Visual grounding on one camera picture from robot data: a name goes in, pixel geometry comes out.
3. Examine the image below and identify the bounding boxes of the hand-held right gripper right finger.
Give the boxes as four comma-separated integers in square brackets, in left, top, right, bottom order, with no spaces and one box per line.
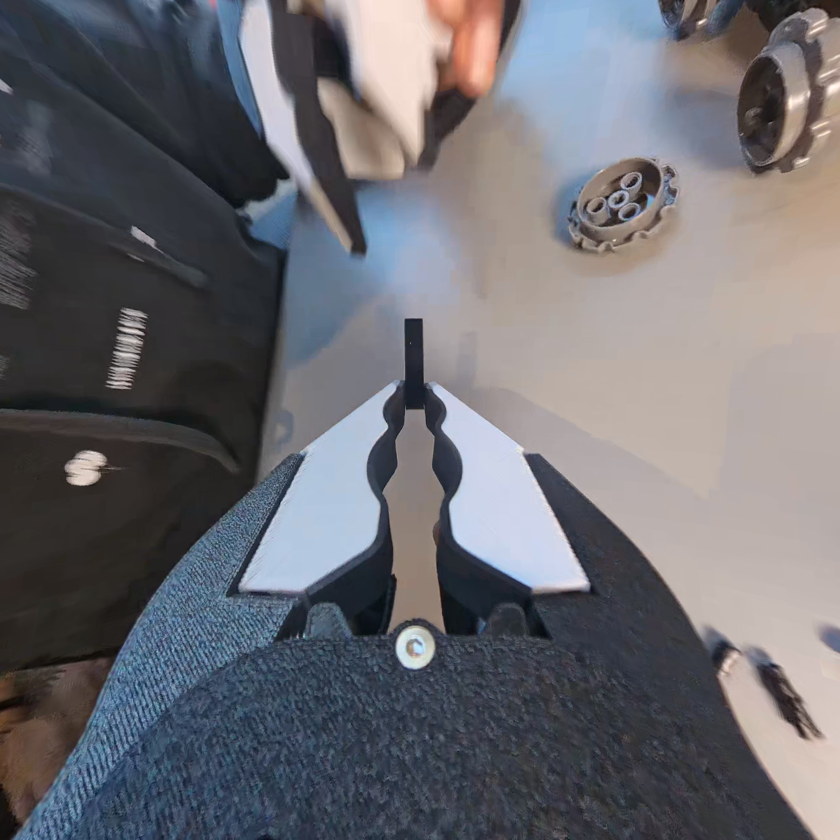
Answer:
[423,381,593,632]

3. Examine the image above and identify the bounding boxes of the grey desk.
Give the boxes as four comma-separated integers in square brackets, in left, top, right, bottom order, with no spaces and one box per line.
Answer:
[254,0,840,840]

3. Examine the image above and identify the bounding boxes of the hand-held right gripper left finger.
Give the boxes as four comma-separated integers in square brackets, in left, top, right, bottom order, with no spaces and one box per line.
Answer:
[237,381,409,632]

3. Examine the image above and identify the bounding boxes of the grey toothed brick wheel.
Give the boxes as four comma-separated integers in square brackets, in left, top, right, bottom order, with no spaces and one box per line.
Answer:
[567,157,682,254]

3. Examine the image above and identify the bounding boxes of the small black brick piece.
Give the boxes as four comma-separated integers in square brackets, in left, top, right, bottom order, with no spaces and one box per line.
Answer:
[749,649,823,744]
[703,630,744,678]

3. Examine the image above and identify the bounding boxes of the person's left hand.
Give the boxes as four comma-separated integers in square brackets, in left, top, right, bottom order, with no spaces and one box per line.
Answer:
[427,0,508,101]

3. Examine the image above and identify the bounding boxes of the black technic beam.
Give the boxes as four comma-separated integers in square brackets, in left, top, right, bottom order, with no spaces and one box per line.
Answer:
[403,318,426,410]

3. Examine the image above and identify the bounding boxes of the person in black hoodie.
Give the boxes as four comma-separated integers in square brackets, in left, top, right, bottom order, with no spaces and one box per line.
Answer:
[0,0,292,673]

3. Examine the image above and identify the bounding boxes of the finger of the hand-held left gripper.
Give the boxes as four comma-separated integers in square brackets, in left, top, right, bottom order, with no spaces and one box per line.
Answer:
[322,0,455,181]
[241,0,370,258]

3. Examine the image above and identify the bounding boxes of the yellow toy brick vehicle model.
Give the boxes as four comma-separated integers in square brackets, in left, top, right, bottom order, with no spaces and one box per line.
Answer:
[657,0,840,175]

